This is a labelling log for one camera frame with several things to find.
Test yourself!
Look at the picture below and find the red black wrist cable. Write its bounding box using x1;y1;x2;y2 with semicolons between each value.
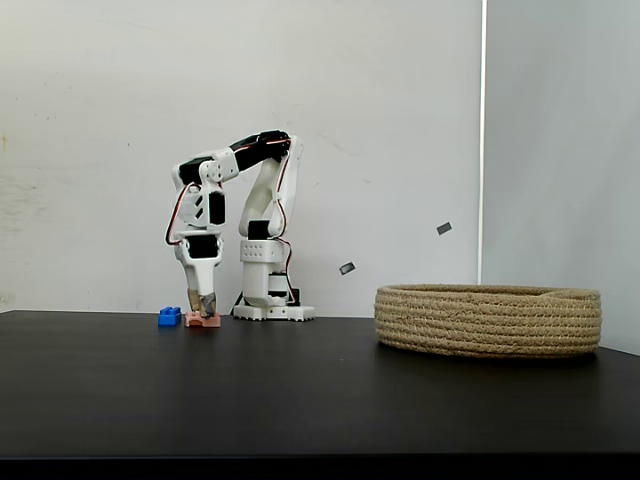
164;182;202;248

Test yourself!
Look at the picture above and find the woven jute rope basket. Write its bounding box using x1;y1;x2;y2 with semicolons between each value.
373;283;603;360

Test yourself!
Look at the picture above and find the white vertical corner strip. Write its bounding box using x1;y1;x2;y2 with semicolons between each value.
478;0;489;287

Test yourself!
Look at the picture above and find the pink arched lego block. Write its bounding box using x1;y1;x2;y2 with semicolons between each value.
184;310;222;329

